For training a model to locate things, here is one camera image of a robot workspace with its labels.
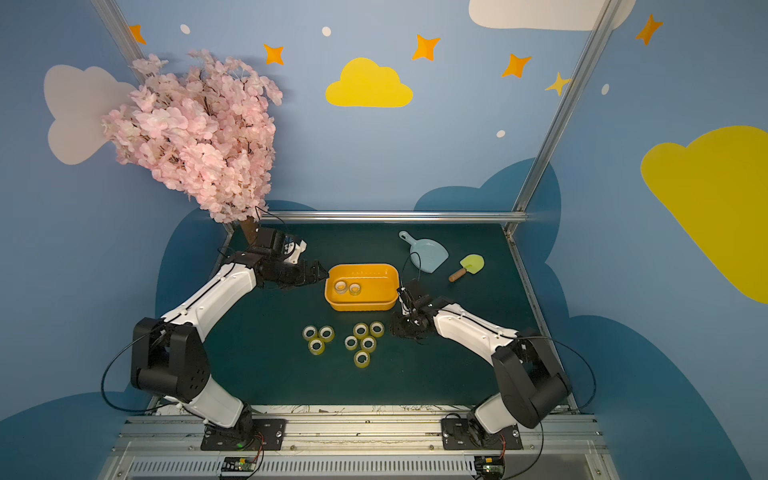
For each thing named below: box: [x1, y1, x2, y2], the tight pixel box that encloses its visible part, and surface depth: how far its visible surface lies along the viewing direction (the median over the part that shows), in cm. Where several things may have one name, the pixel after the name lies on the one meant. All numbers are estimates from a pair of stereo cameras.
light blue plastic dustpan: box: [398, 230, 450, 273], surface depth 117 cm
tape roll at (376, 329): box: [369, 321, 385, 337], surface depth 95 cm
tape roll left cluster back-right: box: [318, 325, 335, 343], surface depth 93 cm
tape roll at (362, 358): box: [353, 350, 371, 369], surface depth 88 cm
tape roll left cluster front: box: [308, 339, 325, 355], surface depth 90 cm
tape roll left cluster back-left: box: [302, 325, 318, 342], surface depth 93 cm
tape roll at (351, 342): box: [344, 335, 358, 351], surface depth 92 cm
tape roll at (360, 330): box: [353, 322, 369, 340], surface depth 95 cm
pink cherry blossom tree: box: [102, 49, 283, 242], surface depth 70 cm
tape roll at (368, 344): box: [360, 336, 377, 353], surface depth 92 cm
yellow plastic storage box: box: [324, 264, 400, 311], surface depth 103 cm
